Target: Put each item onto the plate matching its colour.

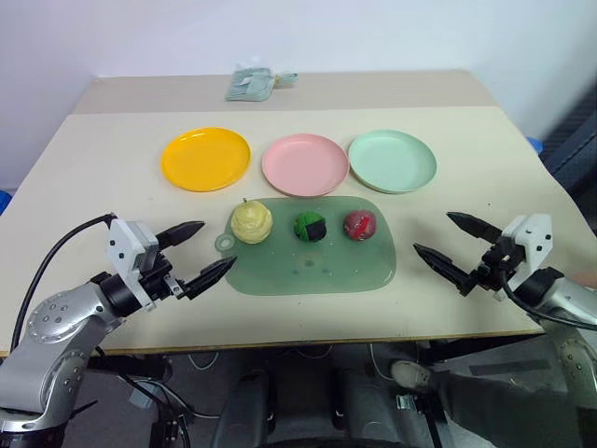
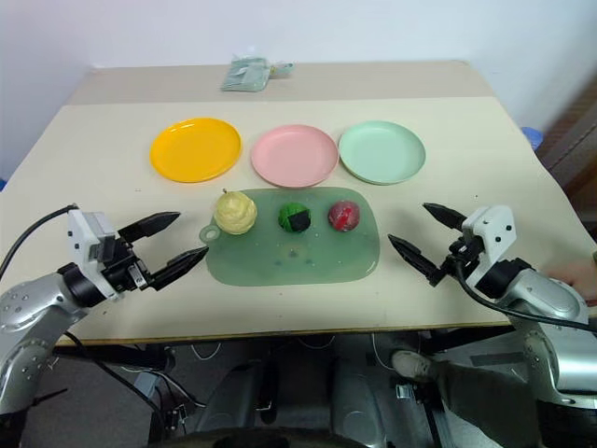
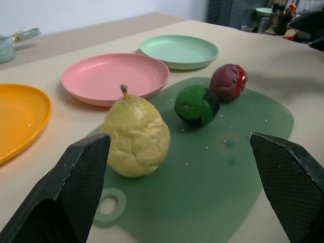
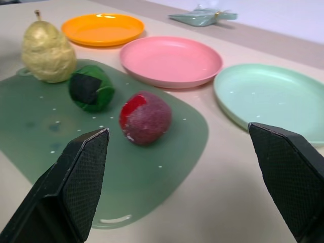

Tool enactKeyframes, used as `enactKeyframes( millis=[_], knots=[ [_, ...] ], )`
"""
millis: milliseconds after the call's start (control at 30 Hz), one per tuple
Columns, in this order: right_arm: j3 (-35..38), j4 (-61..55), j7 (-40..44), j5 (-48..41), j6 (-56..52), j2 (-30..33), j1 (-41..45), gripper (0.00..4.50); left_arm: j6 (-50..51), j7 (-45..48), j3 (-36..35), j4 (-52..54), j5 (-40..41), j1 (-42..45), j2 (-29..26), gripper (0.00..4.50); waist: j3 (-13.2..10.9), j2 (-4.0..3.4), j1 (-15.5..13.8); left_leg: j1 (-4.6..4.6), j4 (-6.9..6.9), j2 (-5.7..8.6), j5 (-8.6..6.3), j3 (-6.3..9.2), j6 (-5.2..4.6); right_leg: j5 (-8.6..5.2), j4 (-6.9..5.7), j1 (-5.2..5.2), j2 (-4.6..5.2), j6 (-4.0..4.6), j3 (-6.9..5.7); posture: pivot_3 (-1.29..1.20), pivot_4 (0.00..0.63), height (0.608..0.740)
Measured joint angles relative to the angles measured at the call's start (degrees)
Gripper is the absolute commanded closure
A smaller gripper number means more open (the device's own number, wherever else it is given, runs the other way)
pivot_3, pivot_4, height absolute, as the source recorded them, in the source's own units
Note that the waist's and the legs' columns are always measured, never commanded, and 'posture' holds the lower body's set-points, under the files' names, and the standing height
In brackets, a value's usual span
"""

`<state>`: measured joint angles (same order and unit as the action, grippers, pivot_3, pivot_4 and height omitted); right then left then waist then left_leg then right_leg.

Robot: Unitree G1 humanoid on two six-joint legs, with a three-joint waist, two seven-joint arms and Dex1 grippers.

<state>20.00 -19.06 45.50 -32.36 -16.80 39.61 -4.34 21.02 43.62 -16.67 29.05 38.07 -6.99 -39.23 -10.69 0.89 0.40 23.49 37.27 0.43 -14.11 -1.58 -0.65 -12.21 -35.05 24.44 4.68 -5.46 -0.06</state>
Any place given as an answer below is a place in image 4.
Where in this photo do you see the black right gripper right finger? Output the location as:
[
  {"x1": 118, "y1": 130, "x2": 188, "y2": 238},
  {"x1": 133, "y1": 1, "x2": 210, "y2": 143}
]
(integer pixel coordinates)
[{"x1": 248, "y1": 122, "x2": 324, "y2": 243}]

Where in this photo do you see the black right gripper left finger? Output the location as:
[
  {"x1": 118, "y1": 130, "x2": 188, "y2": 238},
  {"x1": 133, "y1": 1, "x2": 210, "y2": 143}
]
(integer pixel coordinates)
[{"x1": 0, "y1": 128, "x2": 110, "y2": 243}]

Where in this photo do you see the light green plate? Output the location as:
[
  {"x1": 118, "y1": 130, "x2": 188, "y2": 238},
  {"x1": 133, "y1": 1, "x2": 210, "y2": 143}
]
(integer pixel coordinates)
[{"x1": 213, "y1": 63, "x2": 324, "y2": 147}]

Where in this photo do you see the green toy vegetable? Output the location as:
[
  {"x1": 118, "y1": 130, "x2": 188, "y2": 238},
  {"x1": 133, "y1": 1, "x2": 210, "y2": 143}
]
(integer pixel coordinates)
[{"x1": 68, "y1": 65, "x2": 116, "y2": 113}]

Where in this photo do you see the red round fruit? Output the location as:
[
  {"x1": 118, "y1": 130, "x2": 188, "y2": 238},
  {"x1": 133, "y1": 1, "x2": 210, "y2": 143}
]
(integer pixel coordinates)
[{"x1": 119, "y1": 91, "x2": 173, "y2": 146}]

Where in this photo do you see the pink plate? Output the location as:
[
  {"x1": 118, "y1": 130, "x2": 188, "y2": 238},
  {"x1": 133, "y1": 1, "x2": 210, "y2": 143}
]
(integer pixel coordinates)
[{"x1": 119, "y1": 36, "x2": 224, "y2": 90}]

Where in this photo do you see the orange plate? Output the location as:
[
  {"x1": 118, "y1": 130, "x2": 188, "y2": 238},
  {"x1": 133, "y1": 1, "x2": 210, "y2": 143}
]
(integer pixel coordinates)
[{"x1": 61, "y1": 13, "x2": 145, "y2": 48}]

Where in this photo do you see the green cutting mat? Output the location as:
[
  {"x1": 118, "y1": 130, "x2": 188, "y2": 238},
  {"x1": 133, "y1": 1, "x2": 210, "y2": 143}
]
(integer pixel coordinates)
[{"x1": 0, "y1": 58, "x2": 210, "y2": 230}]

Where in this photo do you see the yellow pear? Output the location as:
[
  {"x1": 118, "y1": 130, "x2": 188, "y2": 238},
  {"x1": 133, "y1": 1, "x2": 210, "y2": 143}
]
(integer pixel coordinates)
[{"x1": 21, "y1": 10, "x2": 77, "y2": 84}]

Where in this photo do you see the teal plastic bag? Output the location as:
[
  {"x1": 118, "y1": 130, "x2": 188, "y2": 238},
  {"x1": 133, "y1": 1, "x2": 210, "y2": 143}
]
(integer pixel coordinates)
[{"x1": 168, "y1": 5, "x2": 238, "y2": 27}]

